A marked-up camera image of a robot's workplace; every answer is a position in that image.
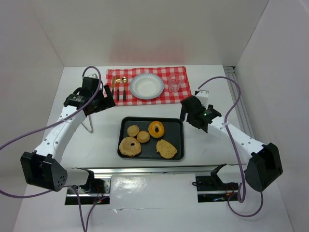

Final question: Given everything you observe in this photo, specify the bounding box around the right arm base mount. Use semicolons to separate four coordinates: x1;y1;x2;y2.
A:
192;164;239;203

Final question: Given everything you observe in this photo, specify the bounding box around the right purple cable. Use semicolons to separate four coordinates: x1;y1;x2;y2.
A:
197;76;264;218

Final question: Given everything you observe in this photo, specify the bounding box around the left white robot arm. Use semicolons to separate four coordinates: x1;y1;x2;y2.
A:
21;77;115;192

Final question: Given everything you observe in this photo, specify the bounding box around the small round bun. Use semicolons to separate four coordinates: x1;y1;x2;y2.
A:
137;131;150;143
127;125;140;137

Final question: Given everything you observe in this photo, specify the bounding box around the aluminium rail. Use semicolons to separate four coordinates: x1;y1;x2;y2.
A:
87;165;218;175

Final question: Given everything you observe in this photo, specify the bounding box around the gold knife black handle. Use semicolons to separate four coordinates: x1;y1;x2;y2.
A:
111;77;115;97

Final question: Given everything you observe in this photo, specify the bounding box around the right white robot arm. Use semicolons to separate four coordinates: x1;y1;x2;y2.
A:
180;91;283;192

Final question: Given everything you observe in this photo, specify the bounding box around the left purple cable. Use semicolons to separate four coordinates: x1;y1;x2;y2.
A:
0;66;103;232

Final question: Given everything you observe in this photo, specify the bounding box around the clear plastic cup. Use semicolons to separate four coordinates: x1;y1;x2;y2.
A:
167;74;183;93

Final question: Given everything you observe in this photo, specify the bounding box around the large pale bagel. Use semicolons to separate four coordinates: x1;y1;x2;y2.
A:
119;137;141;157

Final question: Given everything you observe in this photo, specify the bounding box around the red checkered cloth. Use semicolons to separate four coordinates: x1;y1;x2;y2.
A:
105;66;192;106

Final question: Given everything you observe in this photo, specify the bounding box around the white paper plate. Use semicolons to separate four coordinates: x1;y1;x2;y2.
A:
129;73;165;100

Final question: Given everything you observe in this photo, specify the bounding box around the gold fork black handle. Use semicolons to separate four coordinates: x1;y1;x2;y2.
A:
116;76;121;101

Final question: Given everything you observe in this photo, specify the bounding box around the purple cable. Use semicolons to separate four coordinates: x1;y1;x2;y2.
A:
0;66;103;232
197;76;264;218

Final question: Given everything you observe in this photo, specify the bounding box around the oval speckled bread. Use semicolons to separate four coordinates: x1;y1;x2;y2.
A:
156;140;177;159

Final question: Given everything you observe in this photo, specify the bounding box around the gold spoon black handle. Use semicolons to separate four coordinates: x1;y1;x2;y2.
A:
121;76;128;101

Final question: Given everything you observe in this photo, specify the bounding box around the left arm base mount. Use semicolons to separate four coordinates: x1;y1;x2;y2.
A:
75;175;112;205

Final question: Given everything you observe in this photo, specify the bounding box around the orange glazed donut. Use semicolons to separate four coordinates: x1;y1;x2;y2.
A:
148;121;165;139

